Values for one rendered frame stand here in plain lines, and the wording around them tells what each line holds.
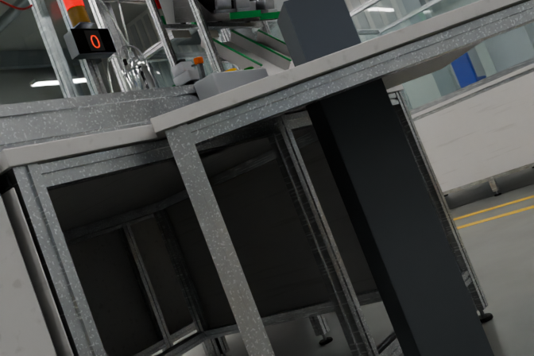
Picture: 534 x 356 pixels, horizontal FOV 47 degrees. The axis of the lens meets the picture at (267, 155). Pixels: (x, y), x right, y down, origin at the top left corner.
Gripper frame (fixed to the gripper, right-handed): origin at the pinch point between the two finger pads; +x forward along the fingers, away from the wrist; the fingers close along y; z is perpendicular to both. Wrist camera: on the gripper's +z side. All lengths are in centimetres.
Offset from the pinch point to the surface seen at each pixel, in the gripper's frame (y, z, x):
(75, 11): 25.9, 29.8, -4.0
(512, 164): -379, 68, 104
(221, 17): -15.6, 16.4, 3.9
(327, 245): 6, -5, 77
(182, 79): 7.2, 19.8, 21.7
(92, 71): 24.8, 33.3, 11.9
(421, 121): -379, 126, 44
